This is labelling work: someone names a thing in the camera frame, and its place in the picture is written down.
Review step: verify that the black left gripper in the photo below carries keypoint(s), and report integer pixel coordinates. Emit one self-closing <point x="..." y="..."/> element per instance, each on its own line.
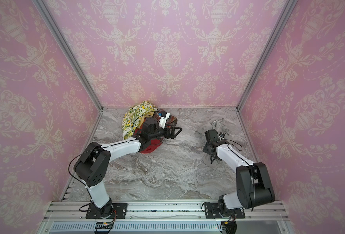
<point x="172" y="135"/>

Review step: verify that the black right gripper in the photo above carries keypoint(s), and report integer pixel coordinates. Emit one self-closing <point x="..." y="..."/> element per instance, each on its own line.
<point x="209" y="149"/>

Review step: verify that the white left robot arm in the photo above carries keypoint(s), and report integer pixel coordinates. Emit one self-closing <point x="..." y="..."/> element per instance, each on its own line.
<point x="92" y="164"/>

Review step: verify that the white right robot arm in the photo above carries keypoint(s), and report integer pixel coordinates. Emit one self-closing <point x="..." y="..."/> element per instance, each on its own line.
<point x="253" y="184"/>

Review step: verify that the brown patterned cloth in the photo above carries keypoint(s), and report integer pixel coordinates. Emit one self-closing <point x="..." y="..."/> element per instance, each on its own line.
<point x="171" y="120"/>

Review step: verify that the dark red cloth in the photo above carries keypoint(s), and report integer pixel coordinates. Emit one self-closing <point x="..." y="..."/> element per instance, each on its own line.
<point x="149" y="141"/>

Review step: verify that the lemon print floral cloth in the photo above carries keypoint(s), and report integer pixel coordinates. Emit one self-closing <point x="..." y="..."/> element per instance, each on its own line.
<point x="135" y="116"/>

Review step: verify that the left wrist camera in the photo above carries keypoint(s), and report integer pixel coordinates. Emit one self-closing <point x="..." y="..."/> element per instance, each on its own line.
<point x="162" y="114"/>

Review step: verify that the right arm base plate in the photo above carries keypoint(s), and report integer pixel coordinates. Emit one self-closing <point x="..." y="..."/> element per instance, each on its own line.
<point x="214" y="210"/>

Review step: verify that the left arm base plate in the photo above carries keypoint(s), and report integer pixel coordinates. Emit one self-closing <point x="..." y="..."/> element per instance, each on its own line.
<point x="114" y="210"/>

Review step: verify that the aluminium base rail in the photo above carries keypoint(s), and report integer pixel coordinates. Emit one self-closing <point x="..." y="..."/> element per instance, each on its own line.
<point x="165" y="217"/>

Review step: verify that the right corner aluminium post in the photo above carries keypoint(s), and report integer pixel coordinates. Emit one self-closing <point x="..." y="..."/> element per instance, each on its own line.
<point x="274" y="36"/>

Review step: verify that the corner aluminium post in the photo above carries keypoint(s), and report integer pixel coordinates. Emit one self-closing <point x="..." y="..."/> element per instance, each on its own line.
<point x="67" y="51"/>
<point x="274" y="36"/>

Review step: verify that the left corner aluminium post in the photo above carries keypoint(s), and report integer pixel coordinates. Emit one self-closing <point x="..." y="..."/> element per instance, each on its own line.
<point x="67" y="51"/>

